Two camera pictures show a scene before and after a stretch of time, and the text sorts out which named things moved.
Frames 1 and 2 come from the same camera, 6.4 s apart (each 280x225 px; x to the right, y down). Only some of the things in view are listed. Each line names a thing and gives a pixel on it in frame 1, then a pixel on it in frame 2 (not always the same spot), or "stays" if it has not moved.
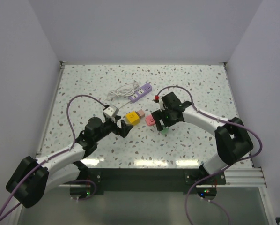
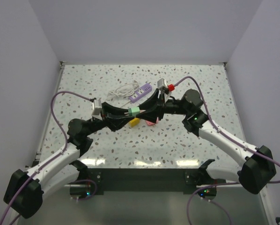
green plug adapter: x=165 y=131 -> x=133 y=111
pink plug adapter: x=150 y=120 stays
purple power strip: x=141 y=92 stays
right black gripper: x=158 y=115 -> x=153 y=108
